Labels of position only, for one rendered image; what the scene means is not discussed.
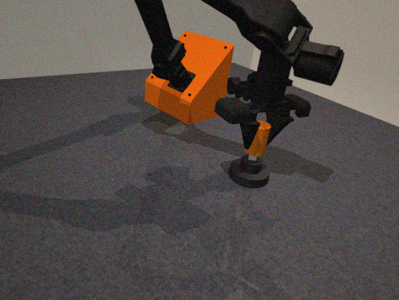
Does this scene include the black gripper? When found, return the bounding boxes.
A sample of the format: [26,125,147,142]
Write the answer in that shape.
[215,68,311,149]

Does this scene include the orange knob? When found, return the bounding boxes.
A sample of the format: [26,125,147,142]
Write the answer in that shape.
[245,120,271,156]

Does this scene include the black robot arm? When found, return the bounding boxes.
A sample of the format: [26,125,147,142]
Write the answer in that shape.
[135,0,344,101]

